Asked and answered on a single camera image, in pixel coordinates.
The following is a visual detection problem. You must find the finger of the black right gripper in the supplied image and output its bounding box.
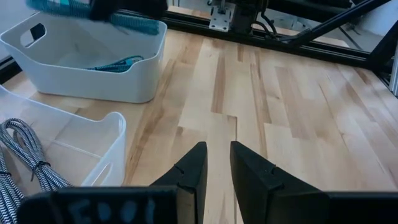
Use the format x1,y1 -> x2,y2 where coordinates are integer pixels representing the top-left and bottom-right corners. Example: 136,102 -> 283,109
89,0 -> 121,22

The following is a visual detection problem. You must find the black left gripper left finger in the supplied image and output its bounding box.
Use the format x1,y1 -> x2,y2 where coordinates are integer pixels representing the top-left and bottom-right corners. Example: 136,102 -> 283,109
17,141 -> 208,224

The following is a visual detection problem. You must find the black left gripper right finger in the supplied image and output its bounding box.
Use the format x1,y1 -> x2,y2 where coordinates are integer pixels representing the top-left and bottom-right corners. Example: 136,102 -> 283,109
229,141 -> 398,224

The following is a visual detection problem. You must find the teal braided USB cable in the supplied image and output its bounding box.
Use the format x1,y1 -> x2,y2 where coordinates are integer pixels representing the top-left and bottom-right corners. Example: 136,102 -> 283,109
86,55 -> 145,74
25,0 -> 160,36

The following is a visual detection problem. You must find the black-white braided USB cable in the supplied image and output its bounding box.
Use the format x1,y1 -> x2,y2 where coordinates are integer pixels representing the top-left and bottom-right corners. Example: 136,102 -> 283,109
0,118 -> 73,192

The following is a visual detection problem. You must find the grey-handled tool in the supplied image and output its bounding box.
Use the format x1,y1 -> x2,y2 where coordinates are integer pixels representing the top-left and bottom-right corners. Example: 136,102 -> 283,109
0,149 -> 25,224

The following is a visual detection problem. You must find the white plastic bin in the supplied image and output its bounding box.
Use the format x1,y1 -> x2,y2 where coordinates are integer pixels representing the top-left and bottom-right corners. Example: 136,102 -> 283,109
0,11 -> 169,105

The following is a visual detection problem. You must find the clear plastic bin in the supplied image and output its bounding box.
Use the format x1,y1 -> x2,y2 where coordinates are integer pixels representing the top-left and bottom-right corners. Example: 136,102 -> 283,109
0,84 -> 127,195

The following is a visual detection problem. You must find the black aluminium table frame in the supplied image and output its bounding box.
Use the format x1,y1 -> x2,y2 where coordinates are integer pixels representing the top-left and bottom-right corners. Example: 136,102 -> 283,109
0,0 -> 398,94

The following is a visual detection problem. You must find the white metal bracket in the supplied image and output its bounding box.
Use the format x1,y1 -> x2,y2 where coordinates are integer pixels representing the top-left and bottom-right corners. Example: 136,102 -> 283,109
208,2 -> 236,32

